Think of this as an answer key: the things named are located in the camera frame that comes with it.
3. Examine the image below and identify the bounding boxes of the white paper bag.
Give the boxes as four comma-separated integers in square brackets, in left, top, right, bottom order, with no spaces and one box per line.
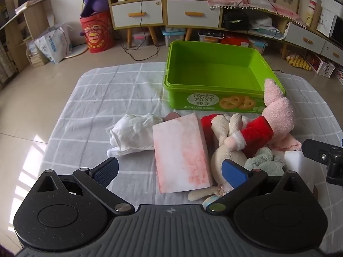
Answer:
[33,23,73,64]

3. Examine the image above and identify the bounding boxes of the red printed bag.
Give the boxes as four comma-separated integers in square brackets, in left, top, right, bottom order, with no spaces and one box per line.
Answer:
[80,11,114,54]

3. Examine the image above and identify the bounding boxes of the black cable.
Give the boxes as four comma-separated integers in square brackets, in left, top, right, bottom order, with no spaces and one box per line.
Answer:
[122,0,159,61]

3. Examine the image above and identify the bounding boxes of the clear blue storage bin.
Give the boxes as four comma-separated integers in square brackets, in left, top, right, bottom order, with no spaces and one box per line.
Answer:
[161,27,186,44]

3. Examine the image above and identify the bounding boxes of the wooden bookshelf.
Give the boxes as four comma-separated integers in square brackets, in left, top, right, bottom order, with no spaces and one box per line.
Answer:
[0,0,56,73]

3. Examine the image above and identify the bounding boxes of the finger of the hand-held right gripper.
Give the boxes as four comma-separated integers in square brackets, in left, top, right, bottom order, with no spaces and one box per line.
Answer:
[302,139,333,164]

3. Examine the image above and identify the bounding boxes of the pink plush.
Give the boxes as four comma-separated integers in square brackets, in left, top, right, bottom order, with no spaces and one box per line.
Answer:
[163,78,303,157]

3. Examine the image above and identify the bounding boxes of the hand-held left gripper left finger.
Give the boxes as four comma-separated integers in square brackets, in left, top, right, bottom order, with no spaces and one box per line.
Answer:
[36,157,135,216]

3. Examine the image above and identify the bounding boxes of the pile of folded cloths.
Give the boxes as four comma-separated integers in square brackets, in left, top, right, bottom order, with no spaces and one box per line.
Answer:
[249,16,285,40]

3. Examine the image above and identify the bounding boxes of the pink and white sponge block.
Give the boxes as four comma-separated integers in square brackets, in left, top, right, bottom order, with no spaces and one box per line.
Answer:
[152,113,214,194]

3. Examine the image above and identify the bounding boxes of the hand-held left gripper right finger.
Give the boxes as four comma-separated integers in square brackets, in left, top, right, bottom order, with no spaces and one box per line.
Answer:
[206,158,313,212]

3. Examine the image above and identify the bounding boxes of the red and white box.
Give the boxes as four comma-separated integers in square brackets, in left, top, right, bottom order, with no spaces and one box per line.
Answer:
[305,52,336,79]

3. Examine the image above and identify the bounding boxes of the white cloth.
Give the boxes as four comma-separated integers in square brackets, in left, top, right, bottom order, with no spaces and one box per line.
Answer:
[105,113,164,157]

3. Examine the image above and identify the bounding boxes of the tall wooden cabinet white drawers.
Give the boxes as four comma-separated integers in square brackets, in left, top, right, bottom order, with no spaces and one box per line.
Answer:
[104,0,223,49]

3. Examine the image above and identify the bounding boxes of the beige rabbit plush blue dress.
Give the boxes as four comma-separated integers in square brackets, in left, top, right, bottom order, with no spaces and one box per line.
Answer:
[188,114,258,210]

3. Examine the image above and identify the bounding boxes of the low wooden cabinet white drawers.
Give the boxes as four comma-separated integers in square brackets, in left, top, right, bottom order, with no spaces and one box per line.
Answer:
[220,5,343,66]

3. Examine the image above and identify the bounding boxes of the green plastic box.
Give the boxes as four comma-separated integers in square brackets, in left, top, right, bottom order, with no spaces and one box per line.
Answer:
[163,41,285,113]

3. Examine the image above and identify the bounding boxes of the black bag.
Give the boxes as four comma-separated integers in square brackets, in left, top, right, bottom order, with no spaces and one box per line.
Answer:
[222,10,250,31]

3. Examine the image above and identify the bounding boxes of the yellow egg tray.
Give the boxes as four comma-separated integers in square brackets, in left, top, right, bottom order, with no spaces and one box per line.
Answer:
[286,54,312,71]

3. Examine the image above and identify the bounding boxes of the white microwave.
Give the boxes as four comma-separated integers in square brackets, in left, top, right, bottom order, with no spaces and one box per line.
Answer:
[316,0,343,40]

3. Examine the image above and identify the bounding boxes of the grey checked blanket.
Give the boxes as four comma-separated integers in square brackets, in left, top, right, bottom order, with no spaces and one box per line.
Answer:
[45,62,343,247]

